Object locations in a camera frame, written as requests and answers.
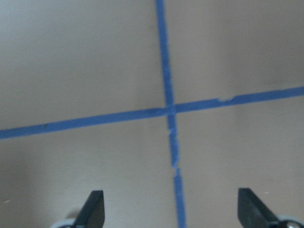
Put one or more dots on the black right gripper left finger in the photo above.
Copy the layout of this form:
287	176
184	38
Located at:
92	214

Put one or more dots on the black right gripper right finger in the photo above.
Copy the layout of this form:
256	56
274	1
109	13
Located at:
253	213

